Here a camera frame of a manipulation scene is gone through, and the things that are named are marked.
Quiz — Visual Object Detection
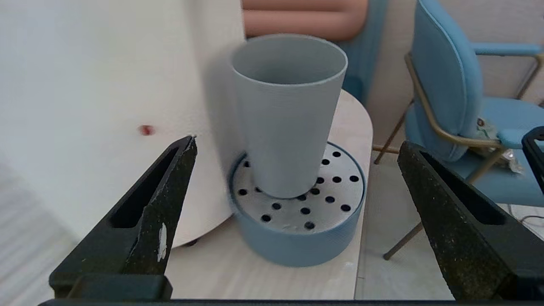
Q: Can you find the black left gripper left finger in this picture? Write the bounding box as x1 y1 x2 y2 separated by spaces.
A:
49 135 198 300

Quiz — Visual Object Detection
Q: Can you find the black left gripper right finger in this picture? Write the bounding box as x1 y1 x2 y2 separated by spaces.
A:
397 140 544 300

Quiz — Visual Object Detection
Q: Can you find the grey-blue plastic cup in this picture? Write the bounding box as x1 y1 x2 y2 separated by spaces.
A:
231 34 348 199

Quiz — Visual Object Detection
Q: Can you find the clear wrapper on armchair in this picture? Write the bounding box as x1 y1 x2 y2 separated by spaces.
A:
476 117 524 174

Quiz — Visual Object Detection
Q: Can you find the large clear water dispenser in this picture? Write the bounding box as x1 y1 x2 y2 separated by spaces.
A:
0 0 247 248

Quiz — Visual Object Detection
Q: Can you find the blue perforated drip tray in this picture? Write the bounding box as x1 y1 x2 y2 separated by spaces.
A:
229 142 367 267

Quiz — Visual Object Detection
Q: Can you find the teal bench without items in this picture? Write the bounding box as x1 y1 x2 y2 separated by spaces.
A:
340 0 388 107

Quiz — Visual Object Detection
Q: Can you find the short pink bolster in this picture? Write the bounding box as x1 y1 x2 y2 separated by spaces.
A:
241 0 368 42

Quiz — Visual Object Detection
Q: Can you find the black object at frame edge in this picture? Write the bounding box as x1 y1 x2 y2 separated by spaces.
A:
522 126 544 194

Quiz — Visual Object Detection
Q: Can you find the blue armchair brass frame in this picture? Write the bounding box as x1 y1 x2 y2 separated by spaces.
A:
374 0 544 261

